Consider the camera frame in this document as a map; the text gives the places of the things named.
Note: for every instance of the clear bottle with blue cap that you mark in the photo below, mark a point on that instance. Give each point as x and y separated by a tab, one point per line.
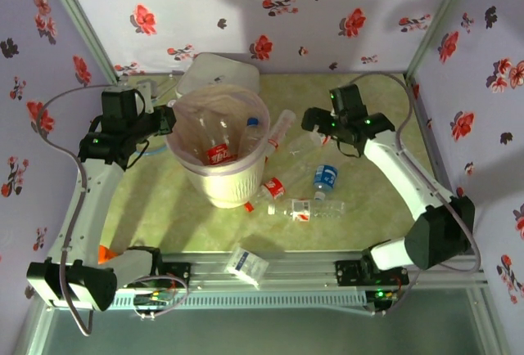
250	136

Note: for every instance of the pink plastic bin liner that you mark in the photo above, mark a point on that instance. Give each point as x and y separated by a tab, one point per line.
192	101

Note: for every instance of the slim clear bottle red band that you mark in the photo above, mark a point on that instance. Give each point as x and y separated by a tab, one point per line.
282	126

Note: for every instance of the aluminium frame post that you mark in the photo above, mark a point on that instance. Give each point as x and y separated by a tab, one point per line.
438	19
78	19

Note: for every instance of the white bin lid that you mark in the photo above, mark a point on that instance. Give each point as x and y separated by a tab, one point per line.
221	70

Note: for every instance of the clear bottle red white label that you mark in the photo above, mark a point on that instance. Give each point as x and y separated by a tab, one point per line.
303	209

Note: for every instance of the green circuit board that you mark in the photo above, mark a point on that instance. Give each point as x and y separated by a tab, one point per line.
153	299

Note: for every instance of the white plastic bin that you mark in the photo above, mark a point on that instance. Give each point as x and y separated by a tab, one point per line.
225	187

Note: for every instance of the blue label water bottle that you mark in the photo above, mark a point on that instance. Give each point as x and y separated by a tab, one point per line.
325	177

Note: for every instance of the red label cola bottle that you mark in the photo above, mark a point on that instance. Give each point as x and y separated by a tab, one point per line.
273	189
219	154

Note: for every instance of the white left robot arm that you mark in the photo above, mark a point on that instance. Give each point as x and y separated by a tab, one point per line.
94	191

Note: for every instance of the crushed clear plastic bottle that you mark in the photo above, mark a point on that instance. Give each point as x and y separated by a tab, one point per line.
303	146

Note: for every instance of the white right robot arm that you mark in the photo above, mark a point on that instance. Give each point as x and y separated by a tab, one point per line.
401	175

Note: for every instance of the orange plastic piece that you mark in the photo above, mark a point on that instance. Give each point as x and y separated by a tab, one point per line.
104	254

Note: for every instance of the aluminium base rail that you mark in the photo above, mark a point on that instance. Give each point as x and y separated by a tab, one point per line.
286	273

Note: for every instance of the white cardboard box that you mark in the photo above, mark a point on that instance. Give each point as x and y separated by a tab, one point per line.
245	265

